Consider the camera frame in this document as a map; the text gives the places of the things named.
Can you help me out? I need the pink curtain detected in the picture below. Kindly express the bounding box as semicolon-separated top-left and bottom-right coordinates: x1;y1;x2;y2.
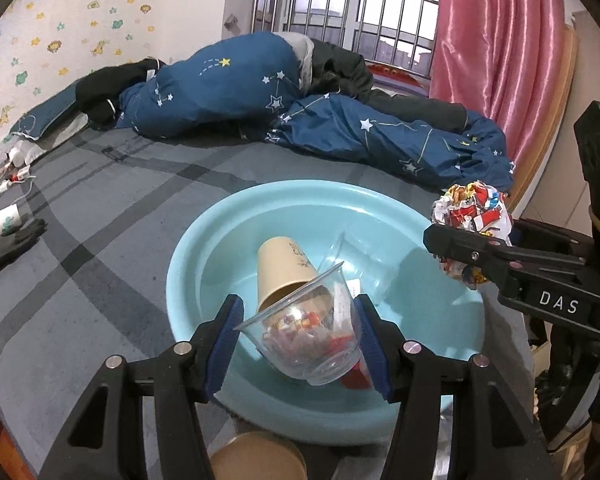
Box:
428;0;581;171

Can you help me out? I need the white charger with cables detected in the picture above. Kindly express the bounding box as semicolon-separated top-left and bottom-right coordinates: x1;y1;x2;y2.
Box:
0;145;38;196

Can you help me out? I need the black jacket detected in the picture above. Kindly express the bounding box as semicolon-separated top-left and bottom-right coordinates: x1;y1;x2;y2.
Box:
307;39;468;133

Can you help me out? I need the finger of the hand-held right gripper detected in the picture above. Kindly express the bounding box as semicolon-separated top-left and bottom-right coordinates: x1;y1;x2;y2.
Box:
511;217;595;265
422;222;523;306

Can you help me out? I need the colourful wrapper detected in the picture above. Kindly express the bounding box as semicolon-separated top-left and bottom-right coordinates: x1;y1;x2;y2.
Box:
431;182;515;290

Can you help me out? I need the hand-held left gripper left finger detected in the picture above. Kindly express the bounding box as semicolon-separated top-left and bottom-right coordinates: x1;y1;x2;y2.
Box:
40;294;245;480

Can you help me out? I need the black garment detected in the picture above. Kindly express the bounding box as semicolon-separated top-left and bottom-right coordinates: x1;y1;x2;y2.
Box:
75;57;167;128

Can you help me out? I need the red patterned cloth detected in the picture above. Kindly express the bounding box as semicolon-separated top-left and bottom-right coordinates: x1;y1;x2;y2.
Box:
367;60;433;92

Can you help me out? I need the blue star print quilt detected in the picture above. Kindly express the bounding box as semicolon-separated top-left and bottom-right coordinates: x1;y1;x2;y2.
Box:
117;31;516;193

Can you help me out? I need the dark blue pillow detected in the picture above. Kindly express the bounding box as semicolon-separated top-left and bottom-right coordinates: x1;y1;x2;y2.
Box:
10;80;88;143

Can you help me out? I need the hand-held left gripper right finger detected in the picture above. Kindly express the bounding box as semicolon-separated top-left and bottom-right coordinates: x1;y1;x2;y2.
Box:
354;292;551;480

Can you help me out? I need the white paper cup green print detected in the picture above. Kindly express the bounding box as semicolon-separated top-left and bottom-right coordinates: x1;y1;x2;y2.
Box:
0;204;23;237

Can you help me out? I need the light blue plastic basin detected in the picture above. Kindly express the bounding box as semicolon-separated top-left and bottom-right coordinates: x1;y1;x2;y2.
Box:
166;182;486;447

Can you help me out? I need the tan paper cup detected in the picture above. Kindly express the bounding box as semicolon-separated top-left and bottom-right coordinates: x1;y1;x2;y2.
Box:
256;235;321;313
207;430;308;480

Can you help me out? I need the beige wooden wardrobe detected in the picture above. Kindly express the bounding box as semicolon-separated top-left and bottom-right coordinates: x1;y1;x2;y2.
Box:
505;25;600;221

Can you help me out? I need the red snack wrapper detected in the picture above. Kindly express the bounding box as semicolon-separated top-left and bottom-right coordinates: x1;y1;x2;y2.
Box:
337;355;376;391

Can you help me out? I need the grey cloth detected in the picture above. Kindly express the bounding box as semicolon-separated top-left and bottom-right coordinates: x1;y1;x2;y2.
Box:
275;31;315;86

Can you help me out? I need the black glove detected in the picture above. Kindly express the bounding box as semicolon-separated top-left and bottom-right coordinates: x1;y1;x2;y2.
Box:
0;217;48;292

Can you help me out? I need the grey plaid bed sheet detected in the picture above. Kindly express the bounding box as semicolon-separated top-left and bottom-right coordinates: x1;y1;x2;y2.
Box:
0;125;536;480

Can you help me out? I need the clear plastic cup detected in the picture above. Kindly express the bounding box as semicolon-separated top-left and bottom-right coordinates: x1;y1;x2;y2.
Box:
232;260;365;387
317;231;381;293

